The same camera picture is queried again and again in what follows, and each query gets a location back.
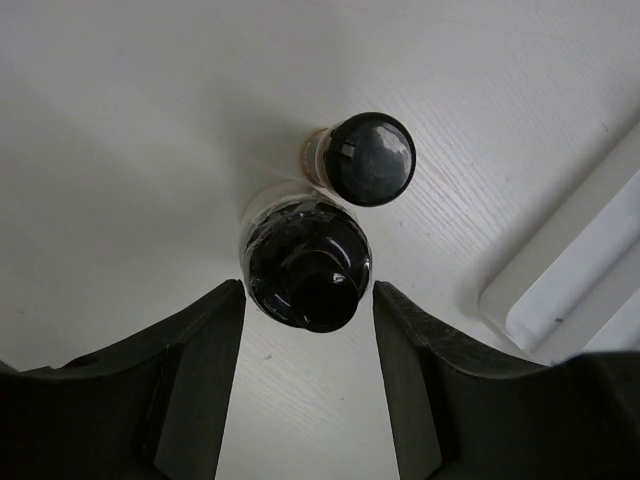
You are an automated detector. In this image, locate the black-capped white sauce bottle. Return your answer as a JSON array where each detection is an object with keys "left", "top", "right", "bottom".
[{"left": 239, "top": 181, "right": 373, "bottom": 333}]

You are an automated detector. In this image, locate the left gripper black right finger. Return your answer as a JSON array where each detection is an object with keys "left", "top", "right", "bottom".
[{"left": 373, "top": 282, "right": 639, "bottom": 479}]

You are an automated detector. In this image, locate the white divided plastic tray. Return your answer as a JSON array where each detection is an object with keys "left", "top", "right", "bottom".
[{"left": 479, "top": 128, "right": 639, "bottom": 364}]

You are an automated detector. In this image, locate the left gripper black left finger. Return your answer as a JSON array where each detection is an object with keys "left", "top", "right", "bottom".
[{"left": 1, "top": 280, "right": 246, "bottom": 479}]

